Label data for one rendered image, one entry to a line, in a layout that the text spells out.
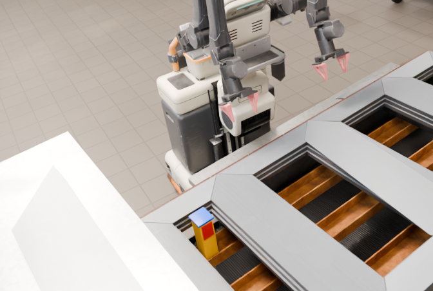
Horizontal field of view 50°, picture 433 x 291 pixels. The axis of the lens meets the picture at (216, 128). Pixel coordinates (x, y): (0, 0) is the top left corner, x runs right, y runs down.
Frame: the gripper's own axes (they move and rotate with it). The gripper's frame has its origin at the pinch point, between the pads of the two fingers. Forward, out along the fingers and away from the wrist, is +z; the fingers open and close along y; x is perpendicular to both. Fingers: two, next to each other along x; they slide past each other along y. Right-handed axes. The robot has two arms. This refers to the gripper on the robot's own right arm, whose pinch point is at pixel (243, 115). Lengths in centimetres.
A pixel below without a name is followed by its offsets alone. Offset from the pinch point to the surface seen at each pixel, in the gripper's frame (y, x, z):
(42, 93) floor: -52, 283, -32
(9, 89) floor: -76, 308, -45
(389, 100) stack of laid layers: 63, -3, 18
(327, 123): 31.2, -2.6, 16.2
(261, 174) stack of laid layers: -4.5, -7.5, 20.6
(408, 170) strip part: 35, -35, 33
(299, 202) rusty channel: 5.5, -8.9, 36.6
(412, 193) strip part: 28, -42, 36
